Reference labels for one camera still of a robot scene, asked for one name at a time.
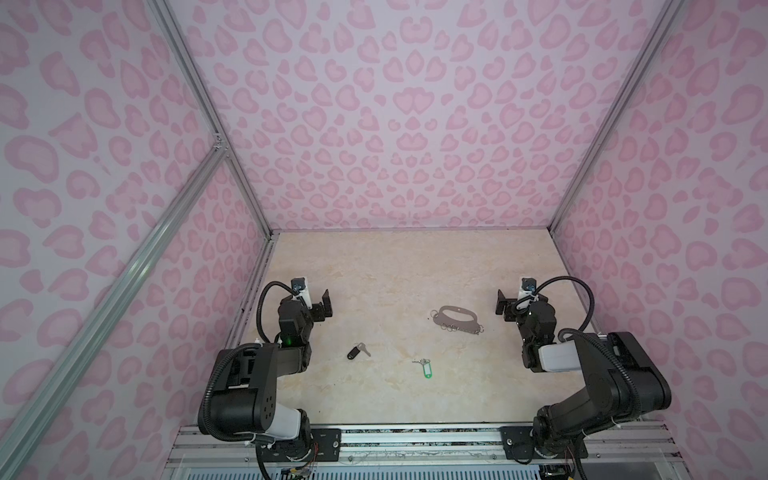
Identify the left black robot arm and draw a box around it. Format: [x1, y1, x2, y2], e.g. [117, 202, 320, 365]
[198, 291, 333, 452]

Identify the black headed key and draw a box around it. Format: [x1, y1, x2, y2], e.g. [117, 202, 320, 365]
[346, 343, 371, 360]

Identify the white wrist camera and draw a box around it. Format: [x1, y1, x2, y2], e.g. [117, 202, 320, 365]
[518, 277, 538, 299]
[291, 276, 312, 309]

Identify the diagonal aluminium frame bar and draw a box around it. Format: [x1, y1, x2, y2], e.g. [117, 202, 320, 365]
[1, 145, 227, 479]

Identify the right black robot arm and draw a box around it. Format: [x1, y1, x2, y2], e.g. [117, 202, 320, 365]
[495, 291, 672, 465]

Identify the right black corrugated cable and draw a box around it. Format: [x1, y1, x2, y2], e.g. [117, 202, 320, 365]
[527, 275, 638, 397]

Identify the corner aluminium post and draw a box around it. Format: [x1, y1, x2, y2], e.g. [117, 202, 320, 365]
[547, 0, 688, 236]
[147, 0, 274, 240]

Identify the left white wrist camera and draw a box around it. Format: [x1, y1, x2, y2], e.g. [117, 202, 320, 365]
[291, 276, 312, 309]

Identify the left corner aluminium post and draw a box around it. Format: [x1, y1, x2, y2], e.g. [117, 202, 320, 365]
[147, 0, 274, 240]

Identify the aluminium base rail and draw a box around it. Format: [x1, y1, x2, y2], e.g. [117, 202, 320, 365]
[162, 422, 691, 479]

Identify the right corner aluminium post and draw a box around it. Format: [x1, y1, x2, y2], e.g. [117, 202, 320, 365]
[547, 0, 688, 236]

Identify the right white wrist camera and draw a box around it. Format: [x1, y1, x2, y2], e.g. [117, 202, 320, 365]
[518, 277, 538, 299]

